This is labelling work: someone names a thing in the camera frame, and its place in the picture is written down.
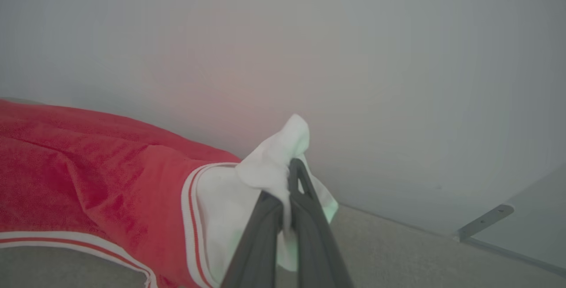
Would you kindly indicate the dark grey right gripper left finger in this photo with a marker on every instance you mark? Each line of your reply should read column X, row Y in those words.
column 258, row 248

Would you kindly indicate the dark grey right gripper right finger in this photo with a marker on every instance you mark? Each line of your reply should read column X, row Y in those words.
column 316, row 239

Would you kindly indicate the red shirt with white sleeves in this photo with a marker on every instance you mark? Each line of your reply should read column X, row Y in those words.
column 97, row 182

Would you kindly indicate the grey metal wall bracket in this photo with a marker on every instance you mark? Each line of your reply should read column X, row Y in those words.
column 486, row 221

